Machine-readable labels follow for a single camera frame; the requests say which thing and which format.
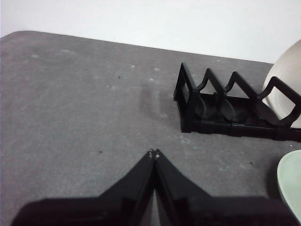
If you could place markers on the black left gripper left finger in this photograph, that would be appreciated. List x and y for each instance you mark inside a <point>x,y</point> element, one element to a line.
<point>105,209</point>

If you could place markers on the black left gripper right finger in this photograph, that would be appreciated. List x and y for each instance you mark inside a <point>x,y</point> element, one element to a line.
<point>200,209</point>

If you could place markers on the green plate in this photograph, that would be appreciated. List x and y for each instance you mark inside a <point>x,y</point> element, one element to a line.
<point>291,183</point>

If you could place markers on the black plate rack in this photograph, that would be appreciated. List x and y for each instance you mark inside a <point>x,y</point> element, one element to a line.
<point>211,127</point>

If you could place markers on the cream white plate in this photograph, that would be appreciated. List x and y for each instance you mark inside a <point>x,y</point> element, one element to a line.
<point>284,70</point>

